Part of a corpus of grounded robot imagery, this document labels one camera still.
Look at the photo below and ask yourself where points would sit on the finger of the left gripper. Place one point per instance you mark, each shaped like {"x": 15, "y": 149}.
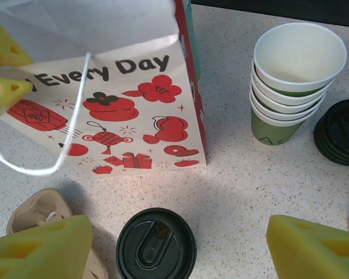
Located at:
{"x": 5, "y": 93}
{"x": 3, "y": 43}

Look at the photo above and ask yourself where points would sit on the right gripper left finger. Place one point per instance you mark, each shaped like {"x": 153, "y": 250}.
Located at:
{"x": 32, "y": 253}

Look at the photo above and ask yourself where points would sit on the black plastic cup lid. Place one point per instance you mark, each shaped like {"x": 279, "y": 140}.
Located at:
{"x": 157, "y": 247}
{"x": 337, "y": 157}
{"x": 337, "y": 128}
{"x": 338, "y": 162}
{"x": 337, "y": 151}

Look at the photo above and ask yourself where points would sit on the white red printed paper bag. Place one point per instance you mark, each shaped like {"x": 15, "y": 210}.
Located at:
{"x": 128, "y": 35}

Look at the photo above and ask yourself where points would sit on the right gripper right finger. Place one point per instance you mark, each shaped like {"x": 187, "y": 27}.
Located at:
{"x": 314, "y": 250}

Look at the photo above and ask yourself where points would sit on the pale green straw holder mug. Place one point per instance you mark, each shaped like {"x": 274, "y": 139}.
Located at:
{"x": 193, "y": 35}

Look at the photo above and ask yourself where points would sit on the brown pulp cup carrier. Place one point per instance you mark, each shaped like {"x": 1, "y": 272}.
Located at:
{"x": 37, "y": 209}

